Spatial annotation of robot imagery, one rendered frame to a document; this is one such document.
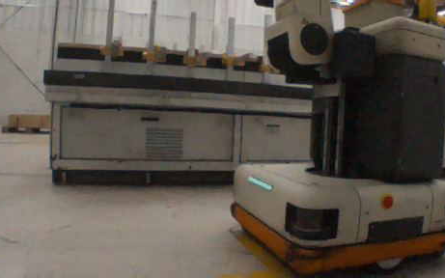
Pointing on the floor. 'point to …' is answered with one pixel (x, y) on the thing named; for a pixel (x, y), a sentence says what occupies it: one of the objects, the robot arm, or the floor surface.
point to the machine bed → (185, 130)
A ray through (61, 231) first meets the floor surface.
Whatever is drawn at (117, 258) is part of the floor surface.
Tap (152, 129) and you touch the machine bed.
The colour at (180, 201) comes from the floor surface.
